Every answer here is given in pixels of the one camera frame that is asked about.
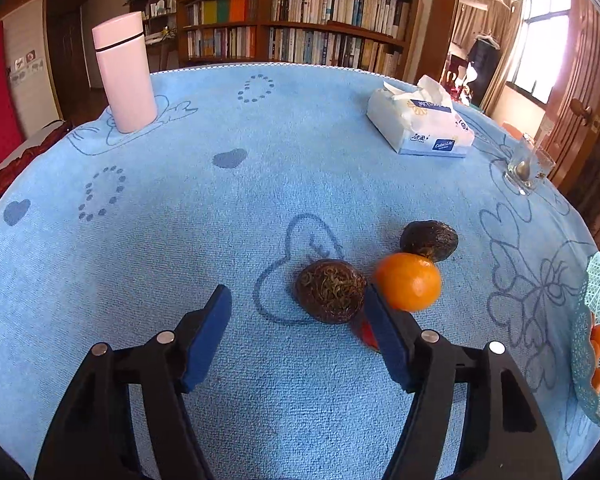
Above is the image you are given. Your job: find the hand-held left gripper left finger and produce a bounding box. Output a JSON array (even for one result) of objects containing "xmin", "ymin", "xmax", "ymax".
[{"xmin": 34, "ymin": 284, "xmax": 233, "ymax": 480}]

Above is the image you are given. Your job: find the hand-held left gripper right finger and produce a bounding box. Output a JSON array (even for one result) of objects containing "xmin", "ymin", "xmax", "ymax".
[{"xmin": 362, "ymin": 284, "xmax": 563, "ymax": 480}]

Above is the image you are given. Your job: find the small red tomato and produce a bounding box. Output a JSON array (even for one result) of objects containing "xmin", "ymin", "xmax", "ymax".
[{"xmin": 351, "ymin": 317, "xmax": 381, "ymax": 351}]

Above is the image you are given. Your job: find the dark brown fibrous fruit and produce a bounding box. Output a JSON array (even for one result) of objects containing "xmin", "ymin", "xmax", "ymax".
[
  {"xmin": 295, "ymin": 259, "xmax": 368, "ymax": 325},
  {"xmin": 399, "ymin": 220, "xmax": 459, "ymax": 263}
]

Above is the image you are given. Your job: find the light green plastic basket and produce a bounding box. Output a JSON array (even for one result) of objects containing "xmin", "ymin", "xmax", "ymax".
[{"xmin": 570, "ymin": 252, "xmax": 600, "ymax": 428}]

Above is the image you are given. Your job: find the blue printed towel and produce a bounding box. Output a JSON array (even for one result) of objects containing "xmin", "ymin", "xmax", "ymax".
[{"xmin": 0, "ymin": 62, "xmax": 600, "ymax": 480}]

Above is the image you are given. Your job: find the white tissue pack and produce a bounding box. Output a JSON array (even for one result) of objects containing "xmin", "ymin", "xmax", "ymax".
[{"xmin": 366, "ymin": 75, "xmax": 476, "ymax": 157}]

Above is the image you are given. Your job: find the clear glass cup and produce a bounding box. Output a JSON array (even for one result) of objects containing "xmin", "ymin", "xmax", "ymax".
[{"xmin": 502, "ymin": 132, "xmax": 555, "ymax": 196}]

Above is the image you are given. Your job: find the dark red patterned cushion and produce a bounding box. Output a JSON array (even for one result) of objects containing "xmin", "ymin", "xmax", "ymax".
[{"xmin": 0, "ymin": 120, "xmax": 73, "ymax": 226}]

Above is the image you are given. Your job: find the pink thermos bottle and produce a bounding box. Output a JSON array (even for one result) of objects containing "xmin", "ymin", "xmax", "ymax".
[{"xmin": 91, "ymin": 11, "xmax": 158, "ymax": 134}]

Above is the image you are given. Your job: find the dark hanging garment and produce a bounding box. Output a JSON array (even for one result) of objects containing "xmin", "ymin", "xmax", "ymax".
[{"xmin": 466, "ymin": 35, "xmax": 503, "ymax": 106}]

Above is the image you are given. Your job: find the small wooden shelf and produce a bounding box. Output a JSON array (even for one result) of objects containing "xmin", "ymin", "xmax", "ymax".
[{"xmin": 129, "ymin": 0, "xmax": 181, "ymax": 73}]

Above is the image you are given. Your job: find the beige curtain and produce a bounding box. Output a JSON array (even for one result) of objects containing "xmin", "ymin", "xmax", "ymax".
[{"xmin": 450, "ymin": 0, "xmax": 528, "ymax": 111}]

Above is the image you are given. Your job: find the dark wooden door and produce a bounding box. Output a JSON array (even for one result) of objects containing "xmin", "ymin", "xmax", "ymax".
[{"xmin": 45, "ymin": 0, "xmax": 93, "ymax": 116}]

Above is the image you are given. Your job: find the brown wooden door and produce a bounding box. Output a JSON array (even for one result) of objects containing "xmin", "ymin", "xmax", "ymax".
[{"xmin": 545, "ymin": 0, "xmax": 600, "ymax": 221}]

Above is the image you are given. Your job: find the wooden bookshelf with books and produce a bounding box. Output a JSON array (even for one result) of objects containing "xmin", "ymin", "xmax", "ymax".
[{"xmin": 176, "ymin": 0, "xmax": 423, "ymax": 78}]

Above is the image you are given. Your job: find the window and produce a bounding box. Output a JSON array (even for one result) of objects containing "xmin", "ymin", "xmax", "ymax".
[{"xmin": 505, "ymin": 0, "xmax": 581, "ymax": 106}]

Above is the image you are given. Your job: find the white wall panel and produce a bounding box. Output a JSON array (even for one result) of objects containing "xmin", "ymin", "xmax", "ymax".
[{"xmin": 2, "ymin": 0, "xmax": 61, "ymax": 136}]

